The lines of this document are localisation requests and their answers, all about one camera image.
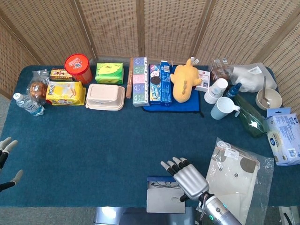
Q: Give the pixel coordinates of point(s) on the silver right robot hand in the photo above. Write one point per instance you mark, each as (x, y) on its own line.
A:
(192, 182)

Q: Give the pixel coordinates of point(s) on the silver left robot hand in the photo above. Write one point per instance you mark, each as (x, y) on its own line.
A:
(9, 145)

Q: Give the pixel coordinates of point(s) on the thin metal-framed eyeglasses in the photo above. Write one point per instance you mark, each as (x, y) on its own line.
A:
(155, 184)

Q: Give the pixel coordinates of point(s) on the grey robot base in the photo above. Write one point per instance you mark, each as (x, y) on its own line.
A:
(131, 218)

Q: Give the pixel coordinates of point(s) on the clear bag with beige cloth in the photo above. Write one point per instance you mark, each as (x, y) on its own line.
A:
(234, 182)

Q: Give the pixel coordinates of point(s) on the clear water bottle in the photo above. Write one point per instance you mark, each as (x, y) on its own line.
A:
(28, 104)

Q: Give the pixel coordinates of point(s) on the bread in clear bag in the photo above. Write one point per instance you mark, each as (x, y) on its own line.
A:
(37, 89)

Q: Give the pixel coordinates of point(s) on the yellow biscuit pack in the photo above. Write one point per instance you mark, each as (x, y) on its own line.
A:
(65, 93)

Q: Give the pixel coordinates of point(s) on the light blue plastic cup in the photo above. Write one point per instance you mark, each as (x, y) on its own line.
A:
(222, 107)

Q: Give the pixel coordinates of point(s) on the blue cloth mat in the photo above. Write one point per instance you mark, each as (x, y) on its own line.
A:
(194, 100)

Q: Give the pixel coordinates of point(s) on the small brown yellow box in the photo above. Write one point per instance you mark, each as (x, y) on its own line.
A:
(59, 74)

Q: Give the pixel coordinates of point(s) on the stack of white paper cups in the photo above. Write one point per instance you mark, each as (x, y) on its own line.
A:
(215, 91)

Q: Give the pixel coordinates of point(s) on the blue yellow cookie box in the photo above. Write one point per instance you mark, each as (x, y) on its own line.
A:
(155, 91)

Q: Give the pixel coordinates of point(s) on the dark blue carton box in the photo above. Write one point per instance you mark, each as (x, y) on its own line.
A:
(166, 86)

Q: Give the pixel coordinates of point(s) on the dark blue spray bottle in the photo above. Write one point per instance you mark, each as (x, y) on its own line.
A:
(233, 91)

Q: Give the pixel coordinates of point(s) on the yellow plush toy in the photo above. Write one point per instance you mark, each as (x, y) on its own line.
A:
(184, 79)

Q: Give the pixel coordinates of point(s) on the small white box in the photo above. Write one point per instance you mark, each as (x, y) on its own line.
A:
(202, 79)

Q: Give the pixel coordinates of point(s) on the blue white mask box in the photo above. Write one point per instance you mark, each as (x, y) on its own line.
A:
(286, 138)

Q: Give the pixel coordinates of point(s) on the orange tub with red lid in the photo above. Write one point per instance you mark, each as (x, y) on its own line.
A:
(77, 64)

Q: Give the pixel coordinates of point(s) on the beige plastic lunch box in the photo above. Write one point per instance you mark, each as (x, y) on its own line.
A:
(104, 96)

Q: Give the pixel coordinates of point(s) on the pastel multicolour tissue pack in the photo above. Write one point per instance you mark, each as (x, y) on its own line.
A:
(140, 82)

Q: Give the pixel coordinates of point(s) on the clear pack brown snacks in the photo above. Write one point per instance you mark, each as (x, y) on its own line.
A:
(218, 68)

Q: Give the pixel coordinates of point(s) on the wooden rolling pin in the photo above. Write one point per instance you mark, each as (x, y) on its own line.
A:
(129, 82)

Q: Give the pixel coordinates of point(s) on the beige bowl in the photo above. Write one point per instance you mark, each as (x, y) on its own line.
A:
(274, 96)

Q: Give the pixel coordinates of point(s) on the metal spoon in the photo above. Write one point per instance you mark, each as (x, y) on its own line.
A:
(264, 86)

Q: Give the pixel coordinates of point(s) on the white powder plastic bag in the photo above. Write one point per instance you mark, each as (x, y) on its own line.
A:
(248, 75)

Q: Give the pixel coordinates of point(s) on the green tissue pack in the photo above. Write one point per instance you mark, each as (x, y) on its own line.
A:
(109, 71)

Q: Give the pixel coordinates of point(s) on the woven rattan folding screen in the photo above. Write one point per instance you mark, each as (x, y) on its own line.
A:
(164, 23)

